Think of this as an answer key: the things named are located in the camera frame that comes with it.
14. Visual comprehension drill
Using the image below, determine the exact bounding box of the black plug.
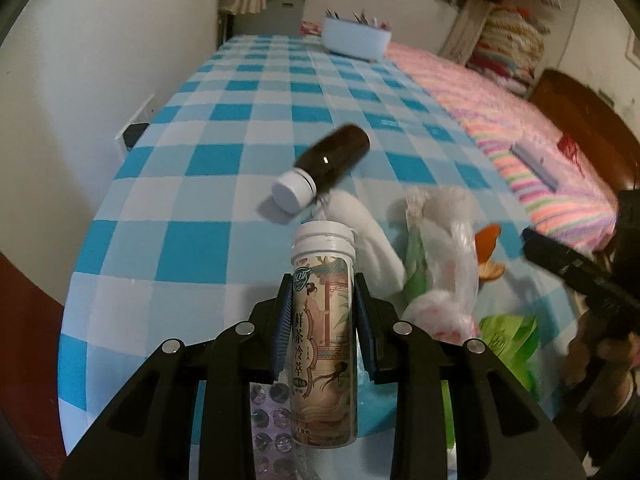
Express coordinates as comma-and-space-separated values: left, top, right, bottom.
122, 122, 150, 150

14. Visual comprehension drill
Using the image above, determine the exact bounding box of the grey chair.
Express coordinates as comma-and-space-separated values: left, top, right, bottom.
235, 0, 311, 41

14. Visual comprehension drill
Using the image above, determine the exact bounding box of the clear plastic bag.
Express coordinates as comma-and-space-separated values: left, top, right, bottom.
404, 187, 482, 343

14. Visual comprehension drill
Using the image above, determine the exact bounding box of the white round container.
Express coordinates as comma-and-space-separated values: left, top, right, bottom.
320, 16, 392, 58

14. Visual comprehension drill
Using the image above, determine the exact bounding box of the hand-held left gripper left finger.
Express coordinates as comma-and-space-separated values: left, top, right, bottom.
59, 272, 296, 480

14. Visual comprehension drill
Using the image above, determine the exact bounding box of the green tissue packet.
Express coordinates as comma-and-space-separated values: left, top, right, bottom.
440, 312, 543, 461

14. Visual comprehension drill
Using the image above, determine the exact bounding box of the dark red wooden door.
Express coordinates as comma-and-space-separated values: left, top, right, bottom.
0, 255, 68, 480

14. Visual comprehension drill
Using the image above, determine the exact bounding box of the wooden headboard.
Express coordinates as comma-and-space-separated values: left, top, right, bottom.
530, 69, 640, 201

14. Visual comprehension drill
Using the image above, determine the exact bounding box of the brown bottle white cap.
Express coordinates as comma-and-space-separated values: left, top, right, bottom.
271, 124, 372, 213

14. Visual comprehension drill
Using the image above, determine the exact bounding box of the illustrated plastic drink bottle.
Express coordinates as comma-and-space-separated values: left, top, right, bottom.
290, 220, 361, 448

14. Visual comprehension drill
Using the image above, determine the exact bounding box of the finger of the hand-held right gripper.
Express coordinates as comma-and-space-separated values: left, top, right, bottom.
522, 227, 601, 298

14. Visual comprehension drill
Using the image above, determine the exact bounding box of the white wall socket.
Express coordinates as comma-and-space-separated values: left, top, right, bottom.
114, 92, 157, 151

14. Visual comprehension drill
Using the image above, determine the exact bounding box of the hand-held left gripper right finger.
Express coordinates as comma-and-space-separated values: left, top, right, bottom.
352, 272, 586, 480

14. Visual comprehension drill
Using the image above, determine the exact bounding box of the stack of folded quilts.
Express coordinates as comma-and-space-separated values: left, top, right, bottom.
467, 5, 546, 98

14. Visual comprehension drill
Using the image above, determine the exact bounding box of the pink striped bed sheet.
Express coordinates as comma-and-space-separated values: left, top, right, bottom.
385, 42, 618, 256

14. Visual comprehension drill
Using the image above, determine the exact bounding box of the silver blister pill sheet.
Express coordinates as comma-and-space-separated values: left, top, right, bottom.
249, 382, 301, 480

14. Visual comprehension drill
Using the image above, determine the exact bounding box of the red patterned pouch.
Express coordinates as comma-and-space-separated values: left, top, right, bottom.
557, 132, 586, 171

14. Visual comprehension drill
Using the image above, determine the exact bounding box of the light blue plastic case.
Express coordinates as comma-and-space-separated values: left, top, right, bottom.
512, 142, 561, 191

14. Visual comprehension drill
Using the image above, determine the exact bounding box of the green plush toy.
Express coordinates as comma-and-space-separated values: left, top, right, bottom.
320, 185, 505, 346

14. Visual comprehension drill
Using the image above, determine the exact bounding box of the person's right hand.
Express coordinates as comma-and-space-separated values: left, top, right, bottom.
567, 327, 640, 413

